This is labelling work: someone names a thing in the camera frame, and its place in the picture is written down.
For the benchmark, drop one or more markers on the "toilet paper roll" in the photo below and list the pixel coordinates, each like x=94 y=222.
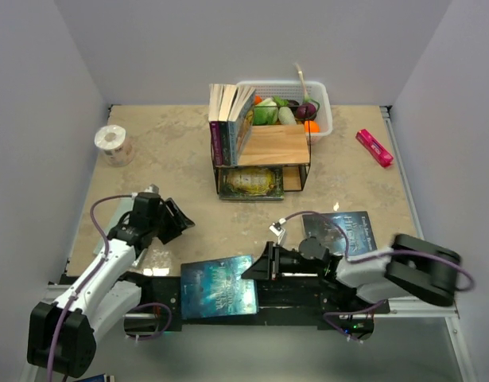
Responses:
x=115 y=145

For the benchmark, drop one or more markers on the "wooden shelf with wire frame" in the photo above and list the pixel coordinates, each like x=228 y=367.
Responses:
x=285 y=146

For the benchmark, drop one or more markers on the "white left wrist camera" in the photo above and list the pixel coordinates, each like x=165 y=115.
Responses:
x=152 y=189

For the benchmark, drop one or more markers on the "pale Gatsby book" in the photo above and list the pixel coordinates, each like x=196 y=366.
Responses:
x=124 y=205

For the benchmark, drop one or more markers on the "aluminium frame rail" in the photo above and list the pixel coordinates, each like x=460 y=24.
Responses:
x=294 y=233

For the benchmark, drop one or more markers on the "purple paperback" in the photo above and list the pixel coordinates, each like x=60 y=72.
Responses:
x=239 y=120

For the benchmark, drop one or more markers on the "large orange fruit toy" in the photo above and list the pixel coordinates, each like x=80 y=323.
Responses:
x=311 y=127

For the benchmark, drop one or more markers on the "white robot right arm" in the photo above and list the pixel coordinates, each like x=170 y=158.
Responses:
x=409 y=267

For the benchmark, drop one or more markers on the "purple onion toy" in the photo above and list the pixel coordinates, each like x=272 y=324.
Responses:
x=309 y=108

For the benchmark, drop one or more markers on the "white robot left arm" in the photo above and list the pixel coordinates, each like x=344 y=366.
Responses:
x=63 y=334

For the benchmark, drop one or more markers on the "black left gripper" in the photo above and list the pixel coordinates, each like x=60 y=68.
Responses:
x=178 y=221

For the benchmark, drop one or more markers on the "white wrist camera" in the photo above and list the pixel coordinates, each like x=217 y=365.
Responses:
x=278 y=229
x=152 y=189

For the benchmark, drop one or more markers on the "green yellow fantasy book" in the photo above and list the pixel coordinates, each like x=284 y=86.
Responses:
x=251 y=184

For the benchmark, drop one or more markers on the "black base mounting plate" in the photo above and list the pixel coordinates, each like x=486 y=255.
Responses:
x=151 y=305

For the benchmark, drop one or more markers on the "pink rectangular box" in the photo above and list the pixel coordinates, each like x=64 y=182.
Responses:
x=379 y=153

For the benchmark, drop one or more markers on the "dark Wuthering Heights book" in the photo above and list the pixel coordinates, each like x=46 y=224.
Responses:
x=355 y=225

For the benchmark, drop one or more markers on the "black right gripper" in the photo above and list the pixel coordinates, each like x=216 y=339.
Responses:
x=267 y=267

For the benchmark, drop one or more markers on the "Little Women book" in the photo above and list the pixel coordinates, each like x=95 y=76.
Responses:
x=227 y=100

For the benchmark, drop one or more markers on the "dark eggplant toy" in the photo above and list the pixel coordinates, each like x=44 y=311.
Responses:
x=293 y=105

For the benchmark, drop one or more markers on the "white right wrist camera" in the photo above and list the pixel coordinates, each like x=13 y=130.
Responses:
x=278 y=229

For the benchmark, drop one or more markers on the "purple Treehouse paperback book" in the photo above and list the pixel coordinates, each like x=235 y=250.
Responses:
x=215 y=99

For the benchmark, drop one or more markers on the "white radish toy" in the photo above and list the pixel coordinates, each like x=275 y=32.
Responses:
x=286 y=116

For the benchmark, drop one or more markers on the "green lettuce toy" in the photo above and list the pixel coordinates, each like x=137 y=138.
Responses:
x=265 y=113

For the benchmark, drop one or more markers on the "blue book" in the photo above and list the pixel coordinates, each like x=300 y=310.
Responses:
x=214 y=288

